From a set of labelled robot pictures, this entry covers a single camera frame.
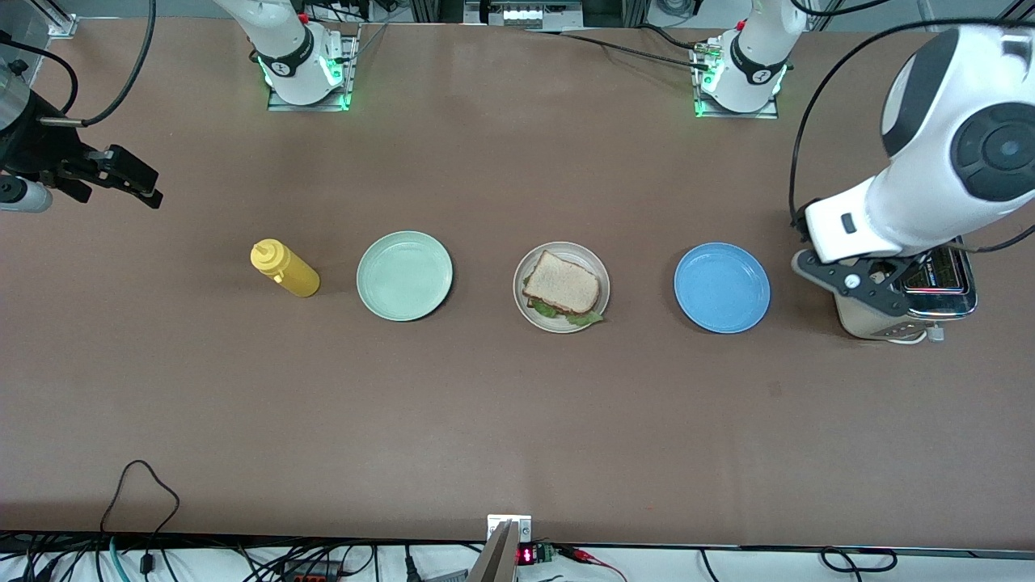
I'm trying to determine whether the yellow squeeze sauce bottle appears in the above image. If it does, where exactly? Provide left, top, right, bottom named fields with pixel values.
left=250, top=238, right=321, bottom=298

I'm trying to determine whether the brown crusted bread slice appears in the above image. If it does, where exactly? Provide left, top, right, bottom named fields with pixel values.
left=522, top=249, right=602, bottom=316

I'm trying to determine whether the green lettuce leaf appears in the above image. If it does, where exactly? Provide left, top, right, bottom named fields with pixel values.
left=523, top=275, right=606, bottom=327

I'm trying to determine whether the pale green round plate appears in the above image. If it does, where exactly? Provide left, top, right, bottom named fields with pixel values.
left=356, top=230, right=454, bottom=323

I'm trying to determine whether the beige round plate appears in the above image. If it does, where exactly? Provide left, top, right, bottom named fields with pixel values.
left=513, top=241, right=611, bottom=335

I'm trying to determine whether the blue round plate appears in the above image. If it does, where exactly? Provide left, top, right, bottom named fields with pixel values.
left=674, top=242, right=771, bottom=335

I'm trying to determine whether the black box with lights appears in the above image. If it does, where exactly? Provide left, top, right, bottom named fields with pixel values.
left=463, top=0, right=585, bottom=32

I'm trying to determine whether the beige and chrome toaster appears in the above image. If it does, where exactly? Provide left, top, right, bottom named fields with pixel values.
left=833, top=247, right=979, bottom=345

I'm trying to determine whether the aluminium frame post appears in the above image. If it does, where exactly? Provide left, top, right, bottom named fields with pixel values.
left=32, top=0, right=79, bottom=38

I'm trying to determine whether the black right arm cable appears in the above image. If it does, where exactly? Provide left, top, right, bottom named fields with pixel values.
left=39, top=0, right=157, bottom=129

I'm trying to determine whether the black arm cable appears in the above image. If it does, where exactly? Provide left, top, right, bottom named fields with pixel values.
left=789, top=18, right=1035, bottom=255
left=39, top=0, right=157, bottom=129

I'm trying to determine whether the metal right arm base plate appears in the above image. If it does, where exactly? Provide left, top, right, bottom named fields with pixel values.
left=267, top=23, right=357, bottom=112

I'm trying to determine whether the thin black looped cable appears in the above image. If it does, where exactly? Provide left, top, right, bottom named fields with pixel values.
left=99, top=459, right=181, bottom=536

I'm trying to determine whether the black cable lying across table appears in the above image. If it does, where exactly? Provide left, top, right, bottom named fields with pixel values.
left=526, top=28, right=712, bottom=74

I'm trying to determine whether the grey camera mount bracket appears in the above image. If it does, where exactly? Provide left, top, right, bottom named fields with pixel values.
left=467, top=514, right=534, bottom=582

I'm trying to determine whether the red clip wire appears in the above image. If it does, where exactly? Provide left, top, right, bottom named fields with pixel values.
left=558, top=545, right=630, bottom=582

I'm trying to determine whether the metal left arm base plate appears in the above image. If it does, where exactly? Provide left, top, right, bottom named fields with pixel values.
left=692, top=40, right=779, bottom=120

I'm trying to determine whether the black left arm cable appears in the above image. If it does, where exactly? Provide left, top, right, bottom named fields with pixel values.
left=789, top=18, right=1035, bottom=255

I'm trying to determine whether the black coiled cable loop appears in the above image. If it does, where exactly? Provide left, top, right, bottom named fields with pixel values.
left=821, top=547, right=900, bottom=574

